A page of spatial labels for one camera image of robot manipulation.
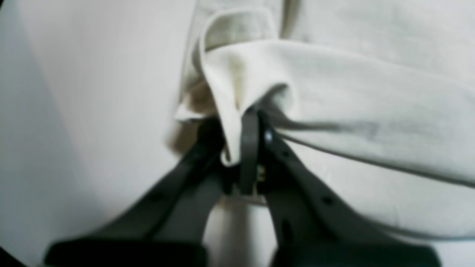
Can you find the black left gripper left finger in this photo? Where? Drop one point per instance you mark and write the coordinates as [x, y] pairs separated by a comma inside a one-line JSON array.
[[165, 228]]

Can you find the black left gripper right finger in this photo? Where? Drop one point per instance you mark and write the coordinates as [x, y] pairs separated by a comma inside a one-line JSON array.
[[313, 226]]

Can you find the beige t-shirt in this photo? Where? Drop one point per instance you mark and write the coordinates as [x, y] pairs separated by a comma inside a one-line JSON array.
[[376, 97]]

